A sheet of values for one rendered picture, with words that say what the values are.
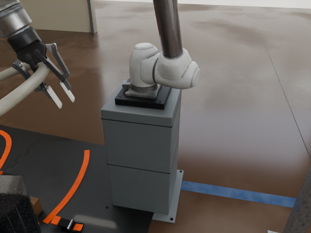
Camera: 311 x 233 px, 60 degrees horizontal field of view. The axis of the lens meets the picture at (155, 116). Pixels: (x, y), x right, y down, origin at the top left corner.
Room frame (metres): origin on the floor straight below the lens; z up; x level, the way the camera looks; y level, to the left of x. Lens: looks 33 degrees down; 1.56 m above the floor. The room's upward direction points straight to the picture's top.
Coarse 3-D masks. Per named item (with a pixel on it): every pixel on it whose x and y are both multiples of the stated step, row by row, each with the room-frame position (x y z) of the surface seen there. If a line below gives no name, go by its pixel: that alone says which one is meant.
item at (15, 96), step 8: (24, 64) 0.86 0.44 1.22; (40, 64) 0.73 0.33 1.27; (0, 72) 0.89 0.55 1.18; (8, 72) 0.88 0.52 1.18; (16, 72) 0.87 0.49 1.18; (40, 72) 0.66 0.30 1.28; (48, 72) 0.70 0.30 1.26; (0, 80) 0.88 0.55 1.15; (32, 80) 0.62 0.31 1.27; (40, 80) 0.64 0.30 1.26; (16, 88) 0.58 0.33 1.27; (24, 88) 0.58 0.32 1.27; (32, 88) 0.60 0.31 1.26; (8, 96) 0.55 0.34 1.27; (16, 96) 0.55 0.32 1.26; (24, 96) 0.57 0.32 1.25; (0, 104) 0.52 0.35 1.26; (8, 104) 0.53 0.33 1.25; (16, 104) 0.55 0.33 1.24; (0, 112) 0.51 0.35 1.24
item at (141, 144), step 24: (168, 96) 1.41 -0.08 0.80; (120, 120) 1.23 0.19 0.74; (144, 120) 1.20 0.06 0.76; (168, 120) 1.18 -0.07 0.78; (120, 144) 1.24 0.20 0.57; (144, 144) 1.20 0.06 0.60; (168, 144) 1.18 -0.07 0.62; (120, 168) 1.24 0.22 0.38; (144, 168) 1.21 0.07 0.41; (168, 168) 1.18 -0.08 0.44; (120, 192) 1.24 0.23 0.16; (144, 192) 1.21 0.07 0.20; (168, 192) 1.18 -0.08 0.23; (168, 216) 1.16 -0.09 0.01
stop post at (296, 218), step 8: (304, 184) 0.96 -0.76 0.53; (304, 192) 0.93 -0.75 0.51; (296, 200) 0.98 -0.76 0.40; (304, 200) 0.91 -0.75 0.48; (296, 208) 0.94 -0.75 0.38; (304, 208) 0.90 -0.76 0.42; (296, 216) 0.91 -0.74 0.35; (304, 216) 0.90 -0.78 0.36; (288, 224) 0.95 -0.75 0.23; (296, 224) 0.90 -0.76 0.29; (304, 224) 0.89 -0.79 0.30; (272, 232) 1.05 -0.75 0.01; (288, 232) 0.91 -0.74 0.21; (296, 232) 0.90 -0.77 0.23; (304, 232) 0.89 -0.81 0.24
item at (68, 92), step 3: (60, 81) 0.72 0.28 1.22; (60, 84) 0.71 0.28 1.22; (63, 84) 0.72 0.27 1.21; (63, 87) 0.71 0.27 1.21; (66, 90) 0.71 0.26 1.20; (69, 90) 0.74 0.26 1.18; (69, 93) 0.72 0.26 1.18; (69, 96) 0.71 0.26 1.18; (72, 96) 0.72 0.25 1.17; (72, 99) 0.71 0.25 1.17
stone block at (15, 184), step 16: (0, 176) 0.87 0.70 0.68; (16, 176) 0.94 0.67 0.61; (0, 192) 0.79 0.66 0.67; (16, 192) 0.85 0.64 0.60; (0, 208) 0.75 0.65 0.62; (16, 208) 0.81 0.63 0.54; (32, 208) 0.88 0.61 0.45; (0, 224) 0.72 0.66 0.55; (16, 224) 0.78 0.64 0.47; (32, 224) 0.85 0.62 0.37
